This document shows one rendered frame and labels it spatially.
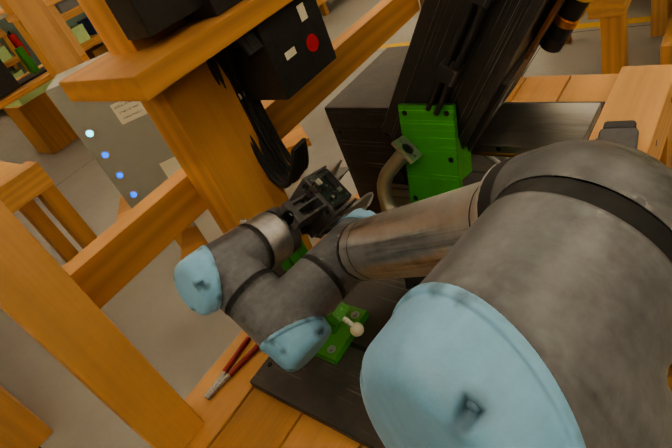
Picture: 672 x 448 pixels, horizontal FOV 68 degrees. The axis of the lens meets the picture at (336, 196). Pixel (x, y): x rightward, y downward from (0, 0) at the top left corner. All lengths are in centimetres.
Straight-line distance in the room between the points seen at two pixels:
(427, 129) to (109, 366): 69
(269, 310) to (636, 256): 42
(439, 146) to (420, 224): 51
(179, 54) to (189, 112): 17
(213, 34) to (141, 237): 41
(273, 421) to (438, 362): 86
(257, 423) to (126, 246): 42
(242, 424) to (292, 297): 53
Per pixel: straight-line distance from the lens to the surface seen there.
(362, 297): 113
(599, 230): 26
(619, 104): 156
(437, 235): 43
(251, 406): 110
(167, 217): 104
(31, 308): 87
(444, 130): 93
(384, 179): 100
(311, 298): 60
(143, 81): 76
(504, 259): 24
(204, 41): 82
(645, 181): 29
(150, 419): 105
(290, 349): 58
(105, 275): 100
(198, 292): 61
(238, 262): 62
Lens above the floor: 169
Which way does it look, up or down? 33 degrees down
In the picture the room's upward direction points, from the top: 23 degrees counter-clockwise
